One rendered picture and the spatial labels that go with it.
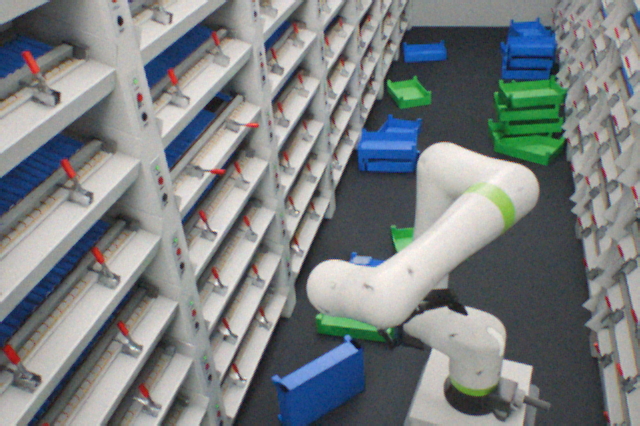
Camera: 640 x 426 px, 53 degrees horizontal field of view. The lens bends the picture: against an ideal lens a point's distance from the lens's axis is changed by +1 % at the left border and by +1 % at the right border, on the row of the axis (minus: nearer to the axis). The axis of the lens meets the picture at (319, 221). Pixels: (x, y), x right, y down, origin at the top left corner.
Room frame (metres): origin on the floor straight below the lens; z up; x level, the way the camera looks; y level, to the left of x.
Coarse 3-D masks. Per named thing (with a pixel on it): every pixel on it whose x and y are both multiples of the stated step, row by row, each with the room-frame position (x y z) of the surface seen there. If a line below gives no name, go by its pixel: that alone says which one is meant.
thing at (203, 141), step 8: (240, 96) 1.84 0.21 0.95; (232, 104) 1.78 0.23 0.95; (224, 112) 1.72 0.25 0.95; (232, 112) 1.76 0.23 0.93; (240, 112) 1.77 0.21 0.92; (216, 120) 1.67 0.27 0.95; (216, 128) 1.63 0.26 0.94; (224, 128) 1.66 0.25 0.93; (208, 136) 1.58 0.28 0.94; (200, 144) 1.53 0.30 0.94; (208, 144) 1.56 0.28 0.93; (192, 152) 1.49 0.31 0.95; (184, 160) 1.45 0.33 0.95; (192, 160) 1.48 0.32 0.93; (176, 168) 1.41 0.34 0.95; (184, 168) 1.43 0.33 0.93; (176, 176) 1.38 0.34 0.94
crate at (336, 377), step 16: (336, 352) 1.45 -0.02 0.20; (352, 352) 1.44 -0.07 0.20; (304, 368) 1.39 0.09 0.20; (320, 368) 1.39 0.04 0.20; (336, 368) 1.40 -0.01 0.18; (352, 368) 1.43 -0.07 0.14; (288, 384) 1.34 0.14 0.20; (304, 384) 1.34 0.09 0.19; (320, 384) 1.37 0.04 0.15; (336, 384) 1.40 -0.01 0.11; (352, 384) 1.43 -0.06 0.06; (288, 400) 1.31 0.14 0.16; (304, 400) 1.33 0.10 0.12; (320, 400) 1.36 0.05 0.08; (336, 400) 1.40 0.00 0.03; (288, 416) 1.30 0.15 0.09; (304, 416) 1.33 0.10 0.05; (320, 416) 1.36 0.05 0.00
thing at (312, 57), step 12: (312, 0) 2.52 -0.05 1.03; (300, 12) 2.54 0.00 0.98; (312, 12) 2.52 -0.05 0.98; (312, 48) 2.52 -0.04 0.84; (312, 60) 2.53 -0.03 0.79; (324, 60) 2.60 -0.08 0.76; (324, 72) 2.58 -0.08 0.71; (324, 132) 2.52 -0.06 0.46; (324, 144) 2.52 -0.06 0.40; (324, 180) 2.52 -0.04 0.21; (324, 216) 2.53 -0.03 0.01
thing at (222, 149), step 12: (228, 84) 1.87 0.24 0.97; (240, 84) 1.86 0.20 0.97; (252, 96) 1.85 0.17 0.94; (240, 108) 1.81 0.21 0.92; (252, 108) 1.83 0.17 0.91; (240, 120) 1.74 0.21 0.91; (252, 120) 1.78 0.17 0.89; (228, 132) 1.66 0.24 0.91; (240, 132) 1.68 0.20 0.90; (216, 144) 1.59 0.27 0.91; (228, 144) 1.60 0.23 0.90; (216, 156) 1.53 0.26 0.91; (228, 156) 1.60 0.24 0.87; (204, 168) 1.47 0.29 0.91; (216, 168) 1.51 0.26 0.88; (180, 180) 1.39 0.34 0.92; (192, 180) 1.41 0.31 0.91; (204, 180) 1.42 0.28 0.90; (180, 192) 1.35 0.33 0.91; (192, 192) 1.36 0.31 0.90; (180, 204) 1.27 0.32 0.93; (192, 204) 1.36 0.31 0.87; (180, 216) 1.29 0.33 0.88
